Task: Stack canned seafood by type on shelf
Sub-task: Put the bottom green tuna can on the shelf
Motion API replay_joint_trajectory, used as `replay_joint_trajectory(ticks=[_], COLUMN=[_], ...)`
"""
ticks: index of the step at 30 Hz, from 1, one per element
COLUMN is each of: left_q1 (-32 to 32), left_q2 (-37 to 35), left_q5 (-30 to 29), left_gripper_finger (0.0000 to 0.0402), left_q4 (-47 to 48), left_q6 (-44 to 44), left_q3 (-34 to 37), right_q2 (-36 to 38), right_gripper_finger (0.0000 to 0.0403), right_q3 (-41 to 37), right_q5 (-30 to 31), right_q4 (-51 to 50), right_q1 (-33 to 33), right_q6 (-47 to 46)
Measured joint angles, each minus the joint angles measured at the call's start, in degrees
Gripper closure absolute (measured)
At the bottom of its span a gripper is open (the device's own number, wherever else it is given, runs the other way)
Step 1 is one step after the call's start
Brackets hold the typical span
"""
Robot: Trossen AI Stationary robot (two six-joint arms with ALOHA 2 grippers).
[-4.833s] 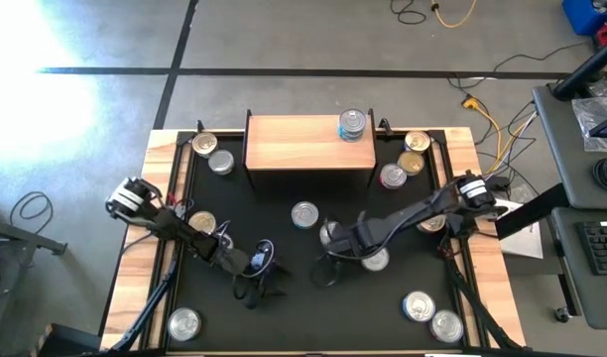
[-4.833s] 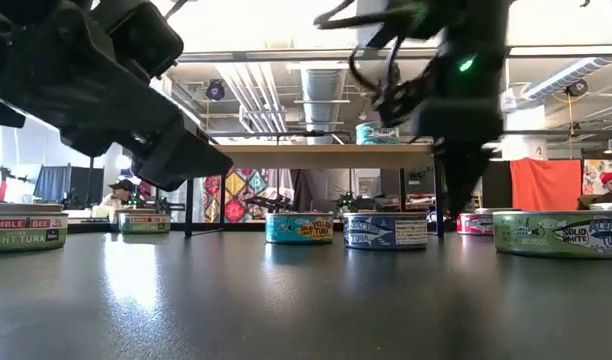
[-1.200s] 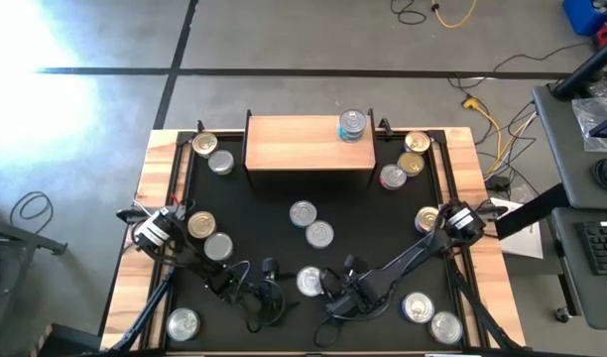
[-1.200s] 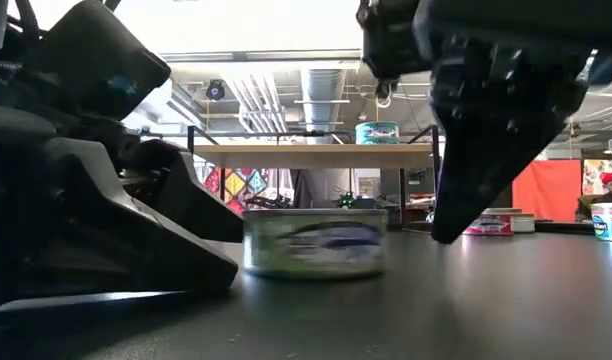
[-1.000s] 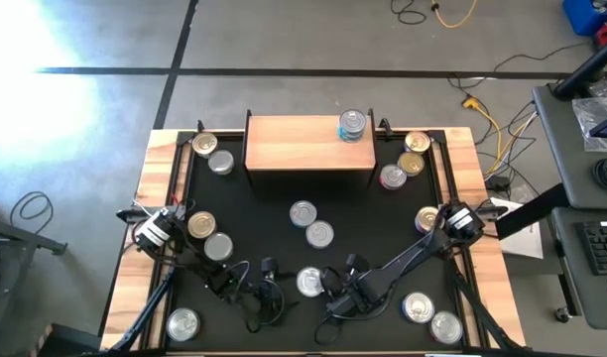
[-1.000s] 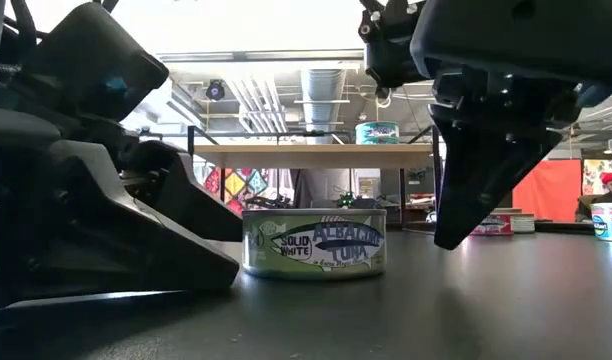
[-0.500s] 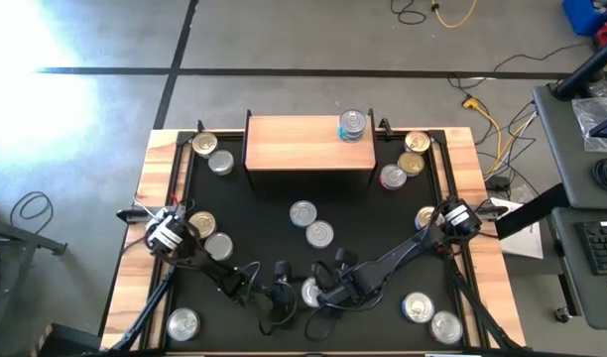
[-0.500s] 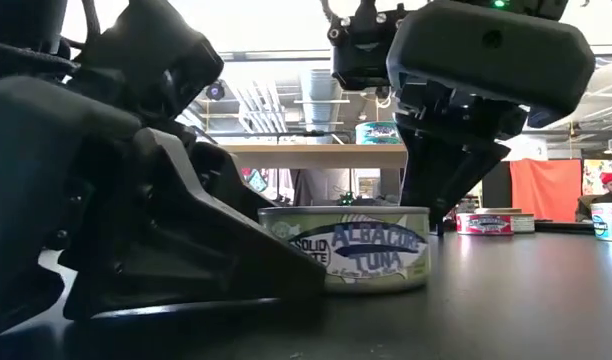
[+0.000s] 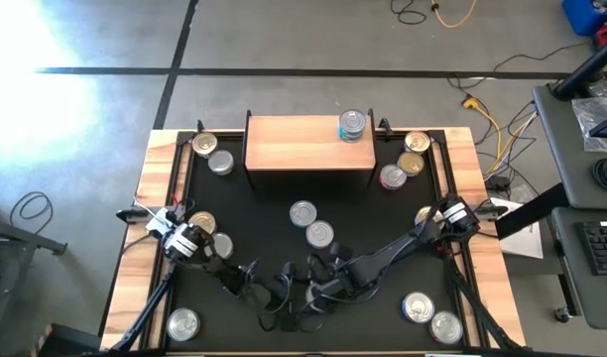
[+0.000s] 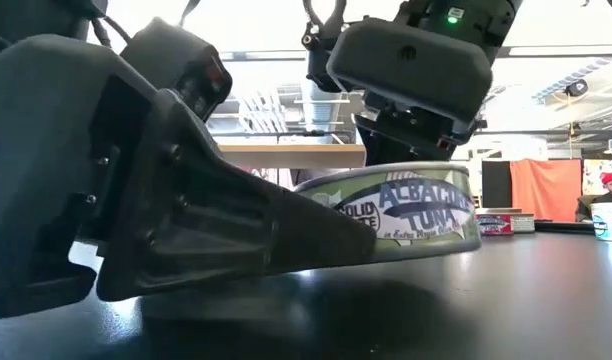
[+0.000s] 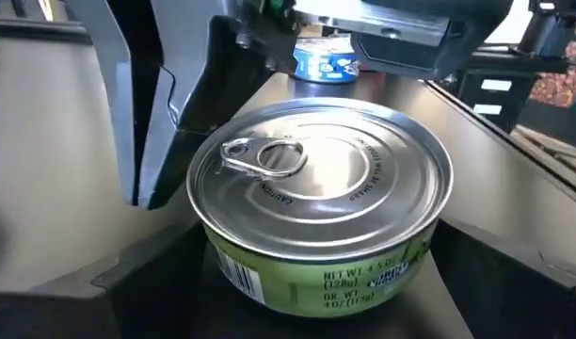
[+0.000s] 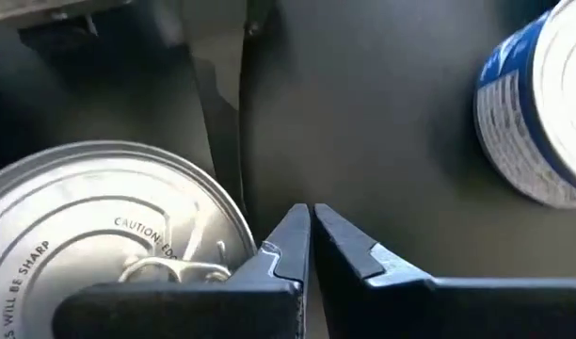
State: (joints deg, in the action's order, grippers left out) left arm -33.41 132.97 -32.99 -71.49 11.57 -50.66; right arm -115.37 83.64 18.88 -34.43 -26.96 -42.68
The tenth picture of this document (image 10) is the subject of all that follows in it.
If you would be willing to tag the silver air duct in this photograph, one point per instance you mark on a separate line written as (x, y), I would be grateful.
(318, 107)

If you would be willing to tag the colourful floral poster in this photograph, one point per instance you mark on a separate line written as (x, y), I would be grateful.
(593, 175)

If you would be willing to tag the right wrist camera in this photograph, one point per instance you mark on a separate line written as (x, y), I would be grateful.
(321, 70)

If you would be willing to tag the white ceiling light strip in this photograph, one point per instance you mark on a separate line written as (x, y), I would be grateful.
(566, 77)

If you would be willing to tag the white column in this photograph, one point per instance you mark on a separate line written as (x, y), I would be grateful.
(526, 150)

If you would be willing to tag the orange fabric panel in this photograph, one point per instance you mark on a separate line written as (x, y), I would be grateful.
(546, 187)

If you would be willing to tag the grey overhead frame bar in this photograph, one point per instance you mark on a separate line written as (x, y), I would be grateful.
(266, 55)

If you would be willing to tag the black aluminium table frame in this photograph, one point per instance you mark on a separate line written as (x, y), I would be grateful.
(561, 227)

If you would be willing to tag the black ceiling spotlight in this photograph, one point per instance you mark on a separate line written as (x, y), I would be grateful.
(577, 88)

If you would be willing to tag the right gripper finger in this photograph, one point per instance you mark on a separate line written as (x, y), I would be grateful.
(391, 150)

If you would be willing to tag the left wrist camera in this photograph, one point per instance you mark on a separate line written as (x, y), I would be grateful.
(176, 65)

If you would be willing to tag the blue white gold lid can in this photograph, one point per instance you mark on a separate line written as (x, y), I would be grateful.
(608, 222)

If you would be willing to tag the green albacore can silver lid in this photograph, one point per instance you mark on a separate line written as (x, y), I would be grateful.
(416, 210)

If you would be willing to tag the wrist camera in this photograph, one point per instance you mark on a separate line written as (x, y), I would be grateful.
(176, 65)
(321, 70)

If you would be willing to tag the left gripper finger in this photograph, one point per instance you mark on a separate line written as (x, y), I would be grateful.
(186, 225)

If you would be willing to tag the black panel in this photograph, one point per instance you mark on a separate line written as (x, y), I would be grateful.
(496, 182)

